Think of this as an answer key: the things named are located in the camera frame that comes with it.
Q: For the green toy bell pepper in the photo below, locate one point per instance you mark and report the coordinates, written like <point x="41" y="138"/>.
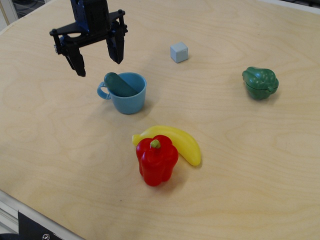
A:
<point x="260" y="83"/>

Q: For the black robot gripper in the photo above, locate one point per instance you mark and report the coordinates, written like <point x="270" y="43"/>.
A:
<point x="93" y="23"/>

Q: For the red toy bell pepper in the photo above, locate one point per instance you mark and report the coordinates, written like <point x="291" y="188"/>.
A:
<point x="157" y="158"/>

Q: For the aluminium table edge frame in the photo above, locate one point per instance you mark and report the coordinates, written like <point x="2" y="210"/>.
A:
<point x="9" y="206"/>

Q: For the black corner bracket with screw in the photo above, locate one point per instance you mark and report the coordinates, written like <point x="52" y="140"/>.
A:
<point x="36" y="228"/>

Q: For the light blue small cube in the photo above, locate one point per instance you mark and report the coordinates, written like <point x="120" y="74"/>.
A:
<point x="179" y="52"/>

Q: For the yellow toy banana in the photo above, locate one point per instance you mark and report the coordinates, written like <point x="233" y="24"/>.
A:
<point x="185" y="144"/>

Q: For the light blue plastic cup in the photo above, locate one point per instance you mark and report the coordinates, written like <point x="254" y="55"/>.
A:
<point x="131" y="104"/>

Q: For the dark green toy cucumber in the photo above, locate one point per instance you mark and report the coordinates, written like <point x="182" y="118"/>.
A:
<point x="118" y="86"/>

